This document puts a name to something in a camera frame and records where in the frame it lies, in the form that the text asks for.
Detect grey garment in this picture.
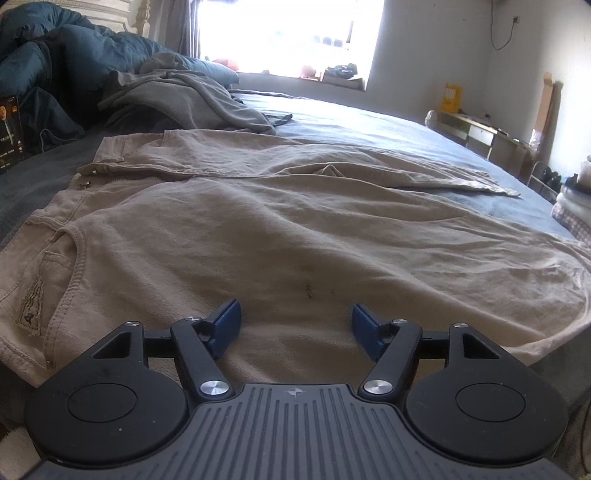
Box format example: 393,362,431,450
97,52,278,136

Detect black wall cable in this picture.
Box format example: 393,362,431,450
490,0,522,51

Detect dark printed box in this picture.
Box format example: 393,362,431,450
0,95,34,175

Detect carved cream headboard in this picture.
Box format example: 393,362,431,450
83,0,153,35

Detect grey curtain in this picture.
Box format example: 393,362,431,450
164,0,199,58

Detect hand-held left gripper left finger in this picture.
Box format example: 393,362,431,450
92,298,243,401

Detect cardboard box with shoes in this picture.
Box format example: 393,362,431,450
323,64,363,86

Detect stack of folded clothes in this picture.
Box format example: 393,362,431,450
551,157,591,241

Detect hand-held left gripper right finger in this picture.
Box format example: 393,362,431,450
352,303,502,401

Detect metal shoe rack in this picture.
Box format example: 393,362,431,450
526,159,561,204

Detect beige pants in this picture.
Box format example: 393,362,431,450
0,128,591,393

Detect yellow box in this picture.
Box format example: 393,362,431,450
438,83,464,114

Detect bright window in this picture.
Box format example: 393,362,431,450
191,0,386,90

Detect light wooden desk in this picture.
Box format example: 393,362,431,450
436,111,536,178

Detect dark teal pillow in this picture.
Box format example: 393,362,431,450
0,2,241,158

